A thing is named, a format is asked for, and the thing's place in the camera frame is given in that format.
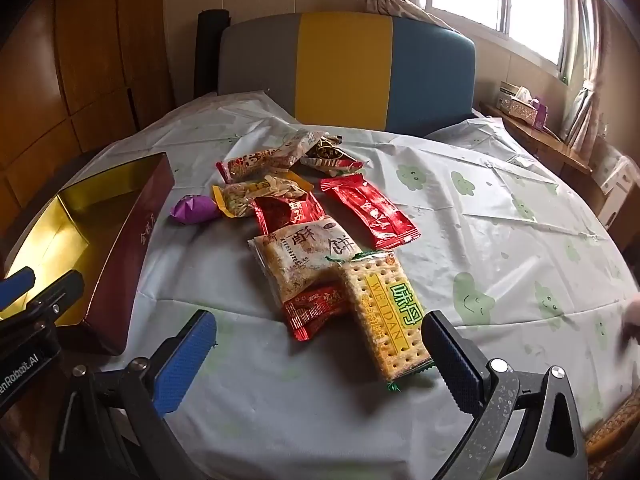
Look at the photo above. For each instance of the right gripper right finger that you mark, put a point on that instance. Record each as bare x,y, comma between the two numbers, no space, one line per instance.
458,360

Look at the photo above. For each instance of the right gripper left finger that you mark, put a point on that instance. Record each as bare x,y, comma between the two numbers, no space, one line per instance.
176,363

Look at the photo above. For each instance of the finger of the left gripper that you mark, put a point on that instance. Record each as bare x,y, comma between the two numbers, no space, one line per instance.
57,298
15,286

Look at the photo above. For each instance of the Weidan cracker packet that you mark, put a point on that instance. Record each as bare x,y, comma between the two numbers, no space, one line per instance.
388,312

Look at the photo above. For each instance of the small red floral snack packet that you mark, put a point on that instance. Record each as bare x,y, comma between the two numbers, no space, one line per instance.
307,312

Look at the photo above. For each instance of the purple snack packet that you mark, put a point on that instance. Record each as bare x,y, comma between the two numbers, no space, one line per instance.
194,209

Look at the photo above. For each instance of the white pastry packet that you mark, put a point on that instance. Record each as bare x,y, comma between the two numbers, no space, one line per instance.
298,256

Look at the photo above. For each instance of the orange-edged nut packet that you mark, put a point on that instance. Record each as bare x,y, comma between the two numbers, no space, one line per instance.
236,200

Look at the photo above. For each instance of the shiny red foil packet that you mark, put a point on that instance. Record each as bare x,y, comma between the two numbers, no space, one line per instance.
276,212

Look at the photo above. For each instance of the long red snack packet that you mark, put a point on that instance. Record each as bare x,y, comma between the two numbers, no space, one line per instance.
386,224

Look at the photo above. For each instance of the red-end rice cracker bar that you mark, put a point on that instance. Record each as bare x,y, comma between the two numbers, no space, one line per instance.
240,168

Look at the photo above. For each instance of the white Ba Zhen packet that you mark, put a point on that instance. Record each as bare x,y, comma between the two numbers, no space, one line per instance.
296,147

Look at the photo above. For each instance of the brown gold foil packet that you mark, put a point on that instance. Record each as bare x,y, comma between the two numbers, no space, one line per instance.
328,157

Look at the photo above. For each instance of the maroon gold gift box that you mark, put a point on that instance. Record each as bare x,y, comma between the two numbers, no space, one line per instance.
101,227

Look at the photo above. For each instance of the white green-cloud tablecloth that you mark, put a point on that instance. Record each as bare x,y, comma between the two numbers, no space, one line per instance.
507,252

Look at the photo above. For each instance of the wooden side shelf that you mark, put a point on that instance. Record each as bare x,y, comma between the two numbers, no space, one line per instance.
555,155

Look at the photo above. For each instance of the tissue box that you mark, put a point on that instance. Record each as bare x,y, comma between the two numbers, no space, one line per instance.
517,102

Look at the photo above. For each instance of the grey yellow blue chair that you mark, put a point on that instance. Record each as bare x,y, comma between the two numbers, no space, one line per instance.
352,69

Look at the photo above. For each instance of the black chair back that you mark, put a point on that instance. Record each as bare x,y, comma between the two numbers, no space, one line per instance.
211,27

